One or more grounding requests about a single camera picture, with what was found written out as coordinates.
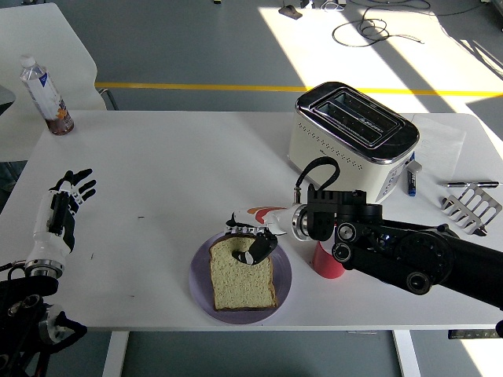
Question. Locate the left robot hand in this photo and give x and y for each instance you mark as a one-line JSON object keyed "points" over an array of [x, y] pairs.
{"points": [[51, 231]]}

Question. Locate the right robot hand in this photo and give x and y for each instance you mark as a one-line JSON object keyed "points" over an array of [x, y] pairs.
{"points": [[271, 220]]}

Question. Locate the bread slice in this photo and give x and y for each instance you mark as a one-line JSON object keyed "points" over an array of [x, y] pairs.
{"points": [[239, 282]]}

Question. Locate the purple plate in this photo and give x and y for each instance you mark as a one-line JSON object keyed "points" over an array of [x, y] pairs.
{"points": [[200, 275]]}

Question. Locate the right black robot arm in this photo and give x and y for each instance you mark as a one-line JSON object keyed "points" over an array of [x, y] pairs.
{"points": [[412, 255]]}

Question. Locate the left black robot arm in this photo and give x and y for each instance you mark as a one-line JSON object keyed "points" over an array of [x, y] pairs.
{"points": [[23, 310]]}

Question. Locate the red enamel mug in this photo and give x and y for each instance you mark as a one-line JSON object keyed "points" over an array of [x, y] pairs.
{"points": [[328, 265]]}

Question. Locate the cream chrome toaster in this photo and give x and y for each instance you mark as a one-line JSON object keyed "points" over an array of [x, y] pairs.
{"points": [[353, 137]]}

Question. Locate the clear plastic drink bottle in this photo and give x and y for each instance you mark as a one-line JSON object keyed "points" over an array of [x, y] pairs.
{"points": [[47, 98]]}

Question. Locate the white table leg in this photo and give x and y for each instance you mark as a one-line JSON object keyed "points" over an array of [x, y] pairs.
{"points": [[116, 353], [406, 353]]}

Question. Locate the metal chair leg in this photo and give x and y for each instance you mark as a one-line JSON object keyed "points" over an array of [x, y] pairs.
{"points": [[112, 100]]}

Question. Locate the blue marker pen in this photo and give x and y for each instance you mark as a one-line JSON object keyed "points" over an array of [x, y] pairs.
{"points": [[411, 182]]}

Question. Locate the white side table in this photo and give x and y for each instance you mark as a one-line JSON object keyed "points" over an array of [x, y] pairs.
{"points": [[47, 39]]}

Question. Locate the metal toast rack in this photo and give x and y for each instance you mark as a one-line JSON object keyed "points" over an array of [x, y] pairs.
{"points": [[471, 212]]}

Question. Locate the black silver pen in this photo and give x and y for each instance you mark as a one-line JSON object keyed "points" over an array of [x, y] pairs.
{"points": [[471, 183]]}

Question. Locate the black floor device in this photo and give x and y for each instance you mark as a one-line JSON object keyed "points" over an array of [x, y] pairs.
{"points": [[291, 11]]}

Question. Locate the black table control panel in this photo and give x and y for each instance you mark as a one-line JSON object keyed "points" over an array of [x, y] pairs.
{"points": [[475, 334]]}

